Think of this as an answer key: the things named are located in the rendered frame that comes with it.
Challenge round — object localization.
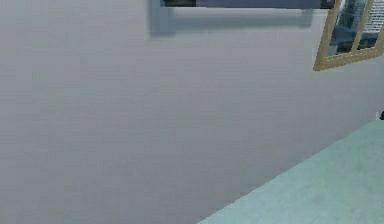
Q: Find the tan framed window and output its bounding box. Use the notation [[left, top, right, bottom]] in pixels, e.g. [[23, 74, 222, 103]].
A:
[[312, 0, 384, 72]]

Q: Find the dark framed wall picture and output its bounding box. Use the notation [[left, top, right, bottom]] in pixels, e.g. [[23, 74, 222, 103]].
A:
[[159, 0, 336, 10]]

